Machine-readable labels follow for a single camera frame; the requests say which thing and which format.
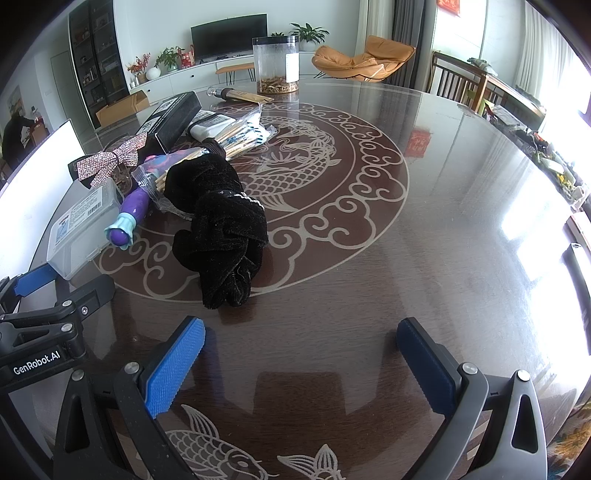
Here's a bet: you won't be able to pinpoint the white curtain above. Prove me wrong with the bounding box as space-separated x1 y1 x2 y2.
512 0 568 93

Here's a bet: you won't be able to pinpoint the vase with red flowers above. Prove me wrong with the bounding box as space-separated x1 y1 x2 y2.
127 53 161 80

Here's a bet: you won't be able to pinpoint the orange lounge chair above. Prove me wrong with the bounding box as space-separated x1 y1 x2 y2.
311 36 416 83

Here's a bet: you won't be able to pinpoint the rhinestone bow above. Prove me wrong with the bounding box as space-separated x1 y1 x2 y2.
68 135 148 188

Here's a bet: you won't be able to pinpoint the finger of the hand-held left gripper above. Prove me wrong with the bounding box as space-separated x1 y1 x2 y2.
0 275 115 360
0 263 58 315

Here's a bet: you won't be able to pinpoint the black sunglasses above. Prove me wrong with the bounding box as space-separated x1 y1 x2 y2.
164 152 270 309

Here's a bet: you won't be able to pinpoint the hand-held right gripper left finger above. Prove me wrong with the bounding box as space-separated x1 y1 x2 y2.
52 315 206 480

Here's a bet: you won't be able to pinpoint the black cardboard box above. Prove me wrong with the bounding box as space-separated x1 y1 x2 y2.
139 92 202 155

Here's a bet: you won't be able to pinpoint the brown cardboard box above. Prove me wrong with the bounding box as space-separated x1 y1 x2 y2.
95 90 151 128

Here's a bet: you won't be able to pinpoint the pastel patterned plastic packet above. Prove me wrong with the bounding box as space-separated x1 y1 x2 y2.
131 147 206 208

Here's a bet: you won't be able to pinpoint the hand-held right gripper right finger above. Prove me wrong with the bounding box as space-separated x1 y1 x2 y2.
396 316 557 480

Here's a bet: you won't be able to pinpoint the bag of wooden sticks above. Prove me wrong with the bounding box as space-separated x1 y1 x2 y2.
210 104 278 161

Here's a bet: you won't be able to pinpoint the large green potted plant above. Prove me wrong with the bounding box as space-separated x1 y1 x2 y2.
288 22 329 51

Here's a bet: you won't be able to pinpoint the dark wooden chair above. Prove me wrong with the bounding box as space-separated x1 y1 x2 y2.
429 51 485 112

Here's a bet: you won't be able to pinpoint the orange wooden stool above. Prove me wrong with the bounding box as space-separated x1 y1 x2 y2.
215 61 256 86

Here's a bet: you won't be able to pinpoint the clear plastic jar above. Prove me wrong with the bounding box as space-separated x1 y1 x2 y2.
252 37 300 94

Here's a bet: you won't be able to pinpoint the dark display cabinet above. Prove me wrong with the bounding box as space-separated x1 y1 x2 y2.
68 0 130 130

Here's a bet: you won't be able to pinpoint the grey curtain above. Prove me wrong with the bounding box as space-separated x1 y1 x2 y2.
385 0 437 90

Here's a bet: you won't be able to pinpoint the clear plastic box with label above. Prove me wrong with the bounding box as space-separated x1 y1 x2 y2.
46 178 122 281

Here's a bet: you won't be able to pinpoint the black television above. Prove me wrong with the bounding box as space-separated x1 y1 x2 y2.
191 13 269 63

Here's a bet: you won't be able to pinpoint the white low cabinet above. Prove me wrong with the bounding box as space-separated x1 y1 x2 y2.
129 48 324 100

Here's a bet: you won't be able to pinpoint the small green potted plant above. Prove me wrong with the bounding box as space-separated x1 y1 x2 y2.
154 46 185 73

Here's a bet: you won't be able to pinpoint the purple toy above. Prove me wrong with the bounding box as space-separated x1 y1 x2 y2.
105 185 152 251

